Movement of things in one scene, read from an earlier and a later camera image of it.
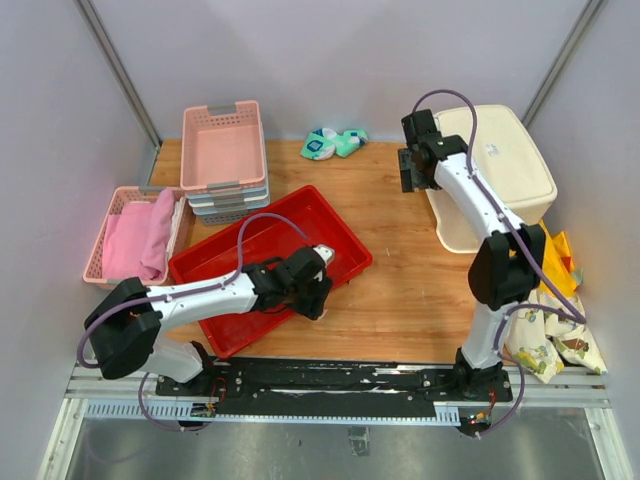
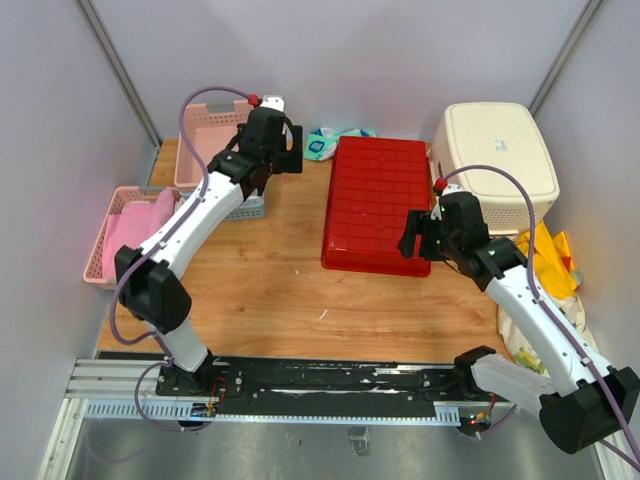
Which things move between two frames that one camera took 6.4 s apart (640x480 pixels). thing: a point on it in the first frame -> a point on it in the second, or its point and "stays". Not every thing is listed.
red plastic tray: [306, 218] -> [375, 183]
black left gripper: [314, 307] -> [291, 161]
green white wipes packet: [323, 143] stays
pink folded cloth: [136, 240] stays
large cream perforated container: [507, 156] stays
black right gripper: [409, 179] -> [419, 222]
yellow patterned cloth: [552, 332] stays
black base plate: [332, 386] stays
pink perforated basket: [222, 147] stays
